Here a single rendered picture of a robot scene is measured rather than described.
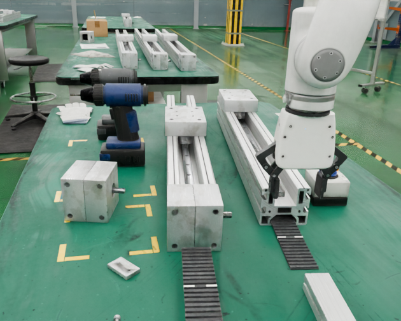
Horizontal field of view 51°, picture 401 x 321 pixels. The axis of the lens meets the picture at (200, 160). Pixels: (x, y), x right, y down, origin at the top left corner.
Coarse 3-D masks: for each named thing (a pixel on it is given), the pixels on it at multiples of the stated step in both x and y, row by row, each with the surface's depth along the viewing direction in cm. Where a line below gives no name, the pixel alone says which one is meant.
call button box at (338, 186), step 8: (312, 176) 96; (336, 176) 95; (344, 176) 96; (312, 184) 95; (328, 184) 93; (336, 184) 93; (344, 184) 93; (312, 192) 95; (328, 192) 94; (336, 192) 94; (344, 192) 94; (312, 200) 95; (320, 200) 94; (328, 200) 95; (336, 200) 95; (344, 200) 95
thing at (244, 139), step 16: (224, 112) 138; (224, 128) 138; (240, 128) 120; (256, 128) 123; (240, 144) 108; (256, 144) 116; (240, 160) 108; (256, 160) 97; (272, 160) 104; (256, 176) 89; (288, 176) 90; (256, 192) 89; (288, 192) 90; (304, 192) 84; (256, 208) 89; (272, 208) 85; (288, 208) 87; (304, 208) 87; (304, 224) 87
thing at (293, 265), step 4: (288, 264) 74; (292, 264) 74; (296, 264) 74; (300, 264) 74; (304, 264) 74; (308, 264) 74; (312, 264) 74; (316, 264) 74; (292, 268) 73; (296, 268) 73; (300, 268) 73; (304, 268) 73; (308, 268) 73; (312, 268) 73; (316, 268) 73
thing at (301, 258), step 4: (288, 256) 76; (292, 256) 76; (296, 256) 76; (300, 256) 76; (304, 256) 76; (308, 256) 76; (312, 256) 76; (288, 260) 74; (292, 260) 75; (296, 260) 75; (300, 260) 75; (304, 260) 75; (308, 260) 75; (312, 260) 75
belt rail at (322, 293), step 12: (312, 276) 66; (324, 276) 66; (312, 288) 64; (324, 288) 64; (336, 288) 64; (312, 300) 64; (324, 300) 61; (336, 300) 61; (324, 312) 59; (336, 312) 59; (348, 312) 59
